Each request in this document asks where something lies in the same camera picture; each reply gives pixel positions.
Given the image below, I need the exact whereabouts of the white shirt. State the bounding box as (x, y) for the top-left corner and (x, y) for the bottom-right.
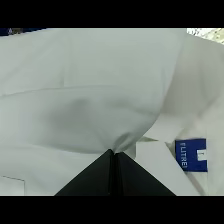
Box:
(0, 27), (224, 197)

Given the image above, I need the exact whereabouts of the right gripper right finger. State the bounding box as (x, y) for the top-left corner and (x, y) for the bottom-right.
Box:
(114, 151), (177, 197)

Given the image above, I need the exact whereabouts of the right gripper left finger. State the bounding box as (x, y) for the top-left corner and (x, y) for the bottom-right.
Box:
(54, 148), (116, 197)

